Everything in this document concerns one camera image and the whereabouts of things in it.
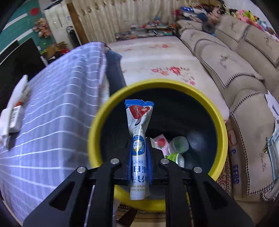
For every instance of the beige embroidered curtain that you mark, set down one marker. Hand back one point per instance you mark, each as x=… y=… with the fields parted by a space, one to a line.
x=101 y=20

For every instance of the blue white snack wrapper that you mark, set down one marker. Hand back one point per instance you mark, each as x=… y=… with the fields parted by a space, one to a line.
x=138 y=117

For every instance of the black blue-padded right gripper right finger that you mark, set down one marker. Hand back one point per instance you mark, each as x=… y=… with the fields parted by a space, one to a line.
x=193 y=198

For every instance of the black tower fan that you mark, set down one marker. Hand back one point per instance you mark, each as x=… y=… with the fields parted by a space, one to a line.
x=73 y=36

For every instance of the pile of plush toys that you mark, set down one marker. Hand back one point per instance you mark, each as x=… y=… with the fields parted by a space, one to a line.
x=207 y=21

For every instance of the white barcode box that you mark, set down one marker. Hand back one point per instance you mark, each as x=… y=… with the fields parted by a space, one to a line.
x=16 y=119

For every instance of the white green yogurt cup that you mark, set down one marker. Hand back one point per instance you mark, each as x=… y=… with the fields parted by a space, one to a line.
x=176 y=148

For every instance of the blue checkered tablecloth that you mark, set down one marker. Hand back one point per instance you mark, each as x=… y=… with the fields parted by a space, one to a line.
x=52 y=141

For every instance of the large black television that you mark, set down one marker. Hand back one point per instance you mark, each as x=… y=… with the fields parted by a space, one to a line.
x=24 y=60

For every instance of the floral white bed mat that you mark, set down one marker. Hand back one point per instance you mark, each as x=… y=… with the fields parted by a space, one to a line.
x=166 y=58

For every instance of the glass low table with clutter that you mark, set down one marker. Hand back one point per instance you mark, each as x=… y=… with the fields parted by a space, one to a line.
x=147 y=30

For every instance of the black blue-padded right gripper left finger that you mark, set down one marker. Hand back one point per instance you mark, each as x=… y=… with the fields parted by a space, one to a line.
x=84 y=198

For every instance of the white paper towel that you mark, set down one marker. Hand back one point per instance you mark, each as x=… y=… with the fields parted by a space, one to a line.
x=6 y=113

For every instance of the beige sofa with covers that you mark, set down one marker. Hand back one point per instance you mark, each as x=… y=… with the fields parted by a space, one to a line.
x=243 y=62

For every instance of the hanging flower decoration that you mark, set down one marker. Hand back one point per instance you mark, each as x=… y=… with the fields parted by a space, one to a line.
x=41 y=28

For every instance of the yellow-rimmed black trash bin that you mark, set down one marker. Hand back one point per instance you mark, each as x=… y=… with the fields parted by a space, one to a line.
x=179 y=110

